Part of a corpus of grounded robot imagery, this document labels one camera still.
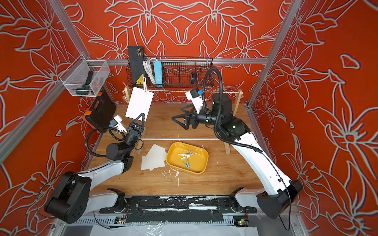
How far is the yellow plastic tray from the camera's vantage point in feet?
2.79

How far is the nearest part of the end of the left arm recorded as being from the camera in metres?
0.63

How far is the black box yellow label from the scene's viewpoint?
0.87 metres
